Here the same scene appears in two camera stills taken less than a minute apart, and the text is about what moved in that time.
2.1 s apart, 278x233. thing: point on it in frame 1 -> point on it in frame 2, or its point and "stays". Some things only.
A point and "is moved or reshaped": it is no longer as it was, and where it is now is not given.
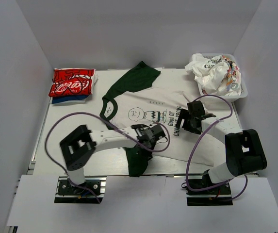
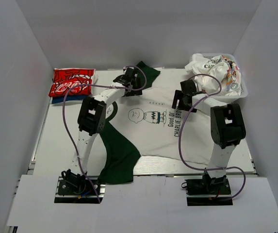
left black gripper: [153, 143] -> [137, 91]
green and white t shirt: [152, 109] is moved or reshaped
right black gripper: [185, 114] -> [178, 95]
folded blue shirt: [61, 99] stays
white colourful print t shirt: [218, 74] stays
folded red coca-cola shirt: [72, 82] stays
